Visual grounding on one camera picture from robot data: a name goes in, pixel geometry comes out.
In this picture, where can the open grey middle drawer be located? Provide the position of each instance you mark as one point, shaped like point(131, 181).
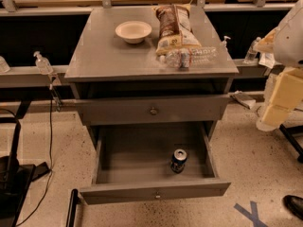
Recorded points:
point(133, 164)

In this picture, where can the small sanitizer bottle behind cabinet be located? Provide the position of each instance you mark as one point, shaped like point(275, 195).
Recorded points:
point(225, 41)

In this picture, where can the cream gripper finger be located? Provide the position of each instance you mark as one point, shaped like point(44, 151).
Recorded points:
point(271, 117)
point(288, 91)

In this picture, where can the white paper packet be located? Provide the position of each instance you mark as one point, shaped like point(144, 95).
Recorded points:
point(267, 60)

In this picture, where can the black bar at bottom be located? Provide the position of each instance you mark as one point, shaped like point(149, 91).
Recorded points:
point(73, 202)

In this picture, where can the grey drawer cabinet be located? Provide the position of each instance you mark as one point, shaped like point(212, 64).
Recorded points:
point(105, 66)

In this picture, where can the black shoe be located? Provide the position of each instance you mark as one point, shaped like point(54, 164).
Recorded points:
point(294, 204)

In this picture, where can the closed grey top drawer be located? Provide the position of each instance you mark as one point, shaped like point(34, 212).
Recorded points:
point(151, 109)

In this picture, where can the clear plastic water bottle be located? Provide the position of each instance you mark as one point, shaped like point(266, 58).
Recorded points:
point(184, 58)

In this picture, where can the left hand sanitizer bottle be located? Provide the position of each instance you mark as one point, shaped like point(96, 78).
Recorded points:
point(43, 64)

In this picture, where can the blue pepsi can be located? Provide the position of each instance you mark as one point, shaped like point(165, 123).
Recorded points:
point(178, 160)

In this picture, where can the brown chip bag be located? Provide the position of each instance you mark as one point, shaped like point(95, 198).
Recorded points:
point(175, 30)

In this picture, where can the upright water bottle on rail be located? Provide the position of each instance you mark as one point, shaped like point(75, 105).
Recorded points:
point(251, 52)

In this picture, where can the black stand leg right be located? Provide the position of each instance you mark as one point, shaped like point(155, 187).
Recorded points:
point(291, 134)

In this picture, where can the white ceramic bowl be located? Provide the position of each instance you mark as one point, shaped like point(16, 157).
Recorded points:
point(133, 32)

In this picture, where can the black stand base left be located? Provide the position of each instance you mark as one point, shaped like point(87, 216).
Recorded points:
point(15, 179)

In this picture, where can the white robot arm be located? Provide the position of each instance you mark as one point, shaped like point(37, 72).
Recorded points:
point(286, 43)

